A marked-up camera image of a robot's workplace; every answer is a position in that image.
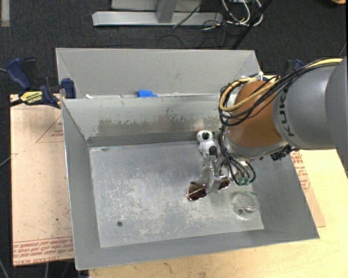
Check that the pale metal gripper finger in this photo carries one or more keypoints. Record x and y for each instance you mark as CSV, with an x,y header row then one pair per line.
x,y
206,175
216,185

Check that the blue plastic piece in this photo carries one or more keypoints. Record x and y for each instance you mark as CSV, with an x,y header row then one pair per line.
x,y
146,93

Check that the dark brown sunglasses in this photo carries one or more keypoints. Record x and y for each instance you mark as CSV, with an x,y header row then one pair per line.
x,y
196,190

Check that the white and black toy animal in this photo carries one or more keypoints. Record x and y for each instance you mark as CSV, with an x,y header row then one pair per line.
x,y
206,142

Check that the grey metal bin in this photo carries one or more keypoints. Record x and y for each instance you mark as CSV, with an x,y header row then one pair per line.
x,y
146,176

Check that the brown cardboard board, red print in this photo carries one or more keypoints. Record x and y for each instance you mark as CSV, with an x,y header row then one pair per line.
x,y
38,183

